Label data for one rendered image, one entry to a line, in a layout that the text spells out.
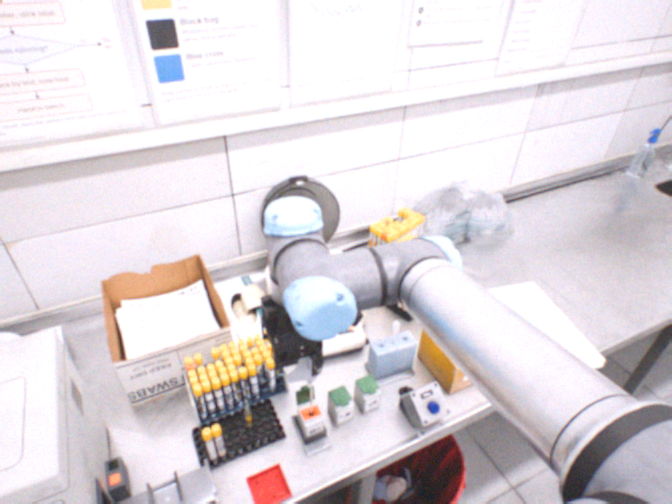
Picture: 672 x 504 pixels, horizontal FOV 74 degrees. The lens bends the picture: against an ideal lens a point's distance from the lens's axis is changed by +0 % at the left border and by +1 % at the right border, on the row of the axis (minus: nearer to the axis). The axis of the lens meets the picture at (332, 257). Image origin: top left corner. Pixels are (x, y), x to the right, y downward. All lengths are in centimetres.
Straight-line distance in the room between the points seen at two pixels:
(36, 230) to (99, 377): 36
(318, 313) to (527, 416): 23
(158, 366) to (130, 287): 28
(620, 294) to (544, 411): 120
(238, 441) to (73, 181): 66
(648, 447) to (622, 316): 116
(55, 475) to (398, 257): 51
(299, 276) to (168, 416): 63
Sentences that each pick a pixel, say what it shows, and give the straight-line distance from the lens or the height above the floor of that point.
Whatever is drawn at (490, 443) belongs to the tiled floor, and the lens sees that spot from 212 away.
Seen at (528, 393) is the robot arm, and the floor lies 147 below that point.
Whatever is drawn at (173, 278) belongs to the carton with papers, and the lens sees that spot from 123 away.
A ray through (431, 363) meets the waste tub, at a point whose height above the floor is 90.
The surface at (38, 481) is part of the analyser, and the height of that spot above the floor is 117.
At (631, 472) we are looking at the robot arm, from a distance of 31.
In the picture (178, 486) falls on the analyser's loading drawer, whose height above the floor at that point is 95.
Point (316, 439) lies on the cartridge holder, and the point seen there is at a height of 89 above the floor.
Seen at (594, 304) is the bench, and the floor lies 87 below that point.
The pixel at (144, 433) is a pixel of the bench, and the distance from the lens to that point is 107.
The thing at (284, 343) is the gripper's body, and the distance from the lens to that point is 69.
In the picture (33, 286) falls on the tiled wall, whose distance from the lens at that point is 130.
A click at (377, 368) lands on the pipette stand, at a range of 104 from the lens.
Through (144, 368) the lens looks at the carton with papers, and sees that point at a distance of 103.
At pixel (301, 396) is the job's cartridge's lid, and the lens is 93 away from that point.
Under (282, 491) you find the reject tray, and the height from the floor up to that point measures 88.
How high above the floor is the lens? 174
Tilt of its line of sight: 38 degrees down
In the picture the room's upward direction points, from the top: 1 degrees clockwise
